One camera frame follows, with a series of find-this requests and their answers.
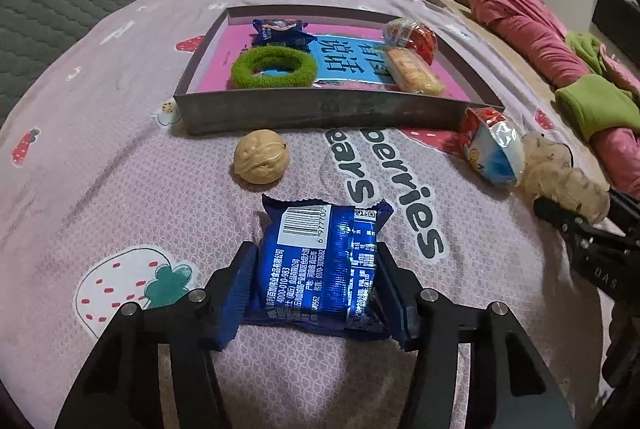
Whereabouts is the white blue snack packet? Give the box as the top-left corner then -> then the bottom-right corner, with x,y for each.
460,106 -> 527,188

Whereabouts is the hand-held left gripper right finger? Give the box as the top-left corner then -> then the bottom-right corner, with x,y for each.
375,241 -> 576,429

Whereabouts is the pink quilt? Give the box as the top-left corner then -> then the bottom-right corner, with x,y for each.
467,0 -> 640,201

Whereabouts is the grey cardboard box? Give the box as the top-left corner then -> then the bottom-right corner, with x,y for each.
172,6 -> 506,136

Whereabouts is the green fleece blanket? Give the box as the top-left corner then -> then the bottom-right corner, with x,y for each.
555,32 -> 640,143

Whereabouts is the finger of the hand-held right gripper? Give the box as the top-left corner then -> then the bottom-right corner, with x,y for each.
533,198 -> 631,255
607,186 -> 640,237

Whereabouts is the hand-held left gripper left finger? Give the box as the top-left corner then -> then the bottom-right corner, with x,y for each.
55,240 -> 258,429

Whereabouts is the fuzzy green ring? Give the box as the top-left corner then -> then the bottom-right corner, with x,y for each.
229,46 -> 319,90

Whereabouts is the yellow cake packet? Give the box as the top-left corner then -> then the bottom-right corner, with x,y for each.
385,48 -> 447,96

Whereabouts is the black television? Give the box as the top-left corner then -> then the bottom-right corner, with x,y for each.
591,0 -> 640,41

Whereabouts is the blue barcode snack packet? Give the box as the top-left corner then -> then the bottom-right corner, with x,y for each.
249,193 -> 396,342

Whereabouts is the walnut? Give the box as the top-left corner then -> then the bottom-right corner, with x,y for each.
233,129 -> 291,185

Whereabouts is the pink printed blanket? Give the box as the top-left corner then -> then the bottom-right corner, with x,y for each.
0,0 -> 621,429

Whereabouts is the clear red snack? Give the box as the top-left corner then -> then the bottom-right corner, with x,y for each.
382,16 -> 439,65

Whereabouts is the blue cookie packet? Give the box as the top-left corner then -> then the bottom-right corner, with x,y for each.
251,18 -> 319,51

